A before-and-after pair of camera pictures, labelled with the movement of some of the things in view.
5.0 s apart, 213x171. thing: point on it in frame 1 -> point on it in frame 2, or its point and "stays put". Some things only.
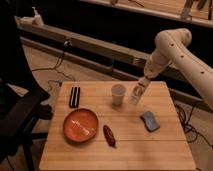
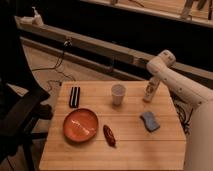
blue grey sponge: (150, 121) stays put
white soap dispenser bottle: (37, 20) stays put
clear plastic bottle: (138, 90) -> (151, 88)
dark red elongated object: (109, 135) stays put
